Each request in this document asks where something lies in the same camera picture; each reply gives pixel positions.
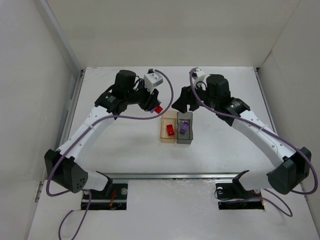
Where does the red lego stack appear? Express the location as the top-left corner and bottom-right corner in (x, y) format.
(166, 124), (175, 137)
(154, 105), (163, 114)

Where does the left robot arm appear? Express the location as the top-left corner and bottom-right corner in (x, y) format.
(44, 69), (163, 194)

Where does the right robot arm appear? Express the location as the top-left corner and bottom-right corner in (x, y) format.
(172, 68), (318, 195)

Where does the grey transparent container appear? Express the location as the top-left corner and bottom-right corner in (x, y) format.
(176, 112), (194, 145)

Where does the amber transparent container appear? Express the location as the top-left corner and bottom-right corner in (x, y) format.
(160, 110), (178, 144)

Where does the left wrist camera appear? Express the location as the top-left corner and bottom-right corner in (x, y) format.
(143, 69), (163, 93)

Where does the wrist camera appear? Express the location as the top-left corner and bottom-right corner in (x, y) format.
(143, 69), (163, 93)
(191, 67), (206, 83)

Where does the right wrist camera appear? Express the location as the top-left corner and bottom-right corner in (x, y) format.
(191, 67), (206, 83)

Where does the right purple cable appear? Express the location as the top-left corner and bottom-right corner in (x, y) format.
(189, 66), (316, 217)

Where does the aluminium front rail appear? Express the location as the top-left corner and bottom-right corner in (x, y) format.
(106, 172), (239, 180)

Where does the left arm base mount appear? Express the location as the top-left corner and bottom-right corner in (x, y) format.
(80, 179), (129, 211)

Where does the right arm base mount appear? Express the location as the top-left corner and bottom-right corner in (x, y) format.
(214, 170), (265, 210)

